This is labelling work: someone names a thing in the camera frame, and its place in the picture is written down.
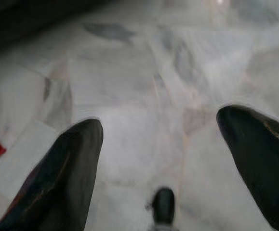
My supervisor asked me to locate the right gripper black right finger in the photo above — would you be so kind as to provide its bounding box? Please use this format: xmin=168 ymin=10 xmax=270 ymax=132
xmin=216 ymin=104 xmax=279 ymax=231

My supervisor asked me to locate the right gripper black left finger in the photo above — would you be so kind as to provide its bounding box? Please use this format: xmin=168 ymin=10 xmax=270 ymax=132
xmin=0 ymin=118 xmax=104 ymax=231

